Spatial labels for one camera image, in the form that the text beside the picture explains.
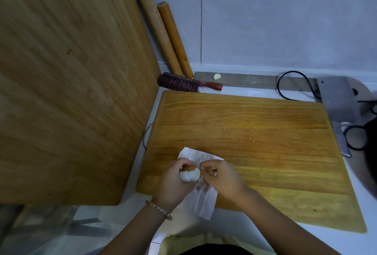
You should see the person's right hand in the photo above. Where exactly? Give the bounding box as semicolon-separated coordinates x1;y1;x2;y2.
199;160;251;204

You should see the person's left hand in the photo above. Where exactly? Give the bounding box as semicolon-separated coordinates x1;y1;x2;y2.
152;158;198;213

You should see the white boiled egg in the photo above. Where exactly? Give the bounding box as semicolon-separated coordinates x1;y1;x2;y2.
179;165;201;183

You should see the white paper towel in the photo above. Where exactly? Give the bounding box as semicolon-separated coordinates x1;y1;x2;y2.
178;147;225;221

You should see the wooden cutting board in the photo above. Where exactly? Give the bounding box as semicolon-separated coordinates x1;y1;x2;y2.
136;90;368;234

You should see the person's right forearm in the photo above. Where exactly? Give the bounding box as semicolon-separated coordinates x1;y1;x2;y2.
235;188;342;255

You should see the person's left forearm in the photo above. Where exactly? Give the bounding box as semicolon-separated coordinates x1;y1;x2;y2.
99;204;171;255

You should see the person's pale yellow garment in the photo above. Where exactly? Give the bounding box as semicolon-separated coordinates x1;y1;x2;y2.
157;233;271;255

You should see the large upright bamboo board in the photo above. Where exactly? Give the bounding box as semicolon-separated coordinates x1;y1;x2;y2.
0;0;162;206

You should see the steel cleaver knife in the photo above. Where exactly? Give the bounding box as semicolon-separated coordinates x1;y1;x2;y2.
317;76;362;158

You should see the black pan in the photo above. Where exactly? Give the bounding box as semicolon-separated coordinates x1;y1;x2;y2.
364;117;377;199

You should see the short brown wooden rolling pin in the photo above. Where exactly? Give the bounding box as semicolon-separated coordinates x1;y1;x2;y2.
157;1;194;79

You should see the long pale wooden rolling pin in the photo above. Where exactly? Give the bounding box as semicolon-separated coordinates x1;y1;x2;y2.
126;0;185;76

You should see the gold bead bracelet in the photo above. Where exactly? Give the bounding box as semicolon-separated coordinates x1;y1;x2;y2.
145;200;173;221

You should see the dark brush with red handle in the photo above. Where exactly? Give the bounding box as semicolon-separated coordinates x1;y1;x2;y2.
157;72;223;93

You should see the black power cable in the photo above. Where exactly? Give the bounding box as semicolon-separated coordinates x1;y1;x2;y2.
276;71;322;101

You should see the black looped cord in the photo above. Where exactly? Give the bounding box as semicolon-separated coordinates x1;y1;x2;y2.
343;125;369;151

